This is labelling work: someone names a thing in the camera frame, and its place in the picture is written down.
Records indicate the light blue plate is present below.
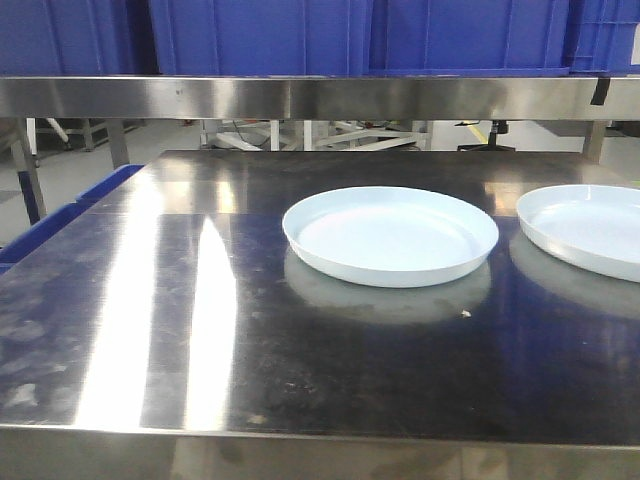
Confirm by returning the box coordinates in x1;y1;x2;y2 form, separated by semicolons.
516;184;639;282
282;186;499;288

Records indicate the left steel shelf leg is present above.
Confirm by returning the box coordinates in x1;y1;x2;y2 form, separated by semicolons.
9;119;46;225

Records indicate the steel shelf leg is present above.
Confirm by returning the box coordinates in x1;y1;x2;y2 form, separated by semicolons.
582;121;608;163
9;119;46;225

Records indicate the right steel shelf leg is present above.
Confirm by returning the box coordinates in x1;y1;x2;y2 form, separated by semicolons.
582;121;608;163

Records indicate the black background stand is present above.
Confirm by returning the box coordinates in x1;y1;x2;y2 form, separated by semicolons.
456;120;516;152

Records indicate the right centre blue plastic bin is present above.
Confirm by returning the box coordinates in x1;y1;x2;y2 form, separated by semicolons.
369;0;569;77

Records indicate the blue plastic bin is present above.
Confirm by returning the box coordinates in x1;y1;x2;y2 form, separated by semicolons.
149;1;373;77
369;0;569;77
1;1;158;76

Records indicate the middle blue plastic bin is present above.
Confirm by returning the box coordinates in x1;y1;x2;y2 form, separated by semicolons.
149;1;373;77

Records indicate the blue bin beside table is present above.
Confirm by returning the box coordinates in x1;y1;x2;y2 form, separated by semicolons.
1;164;143;274

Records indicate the black tape strip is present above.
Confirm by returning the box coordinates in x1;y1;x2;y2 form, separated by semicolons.
590;77;611;106

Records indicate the far right blue crate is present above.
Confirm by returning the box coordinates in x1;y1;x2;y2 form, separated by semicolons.
563;0;639;76

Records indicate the left blue plastic bin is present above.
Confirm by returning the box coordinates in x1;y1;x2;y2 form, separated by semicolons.
1;1;158;76

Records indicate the white background frame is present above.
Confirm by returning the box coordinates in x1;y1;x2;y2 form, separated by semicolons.
200;119;433;152

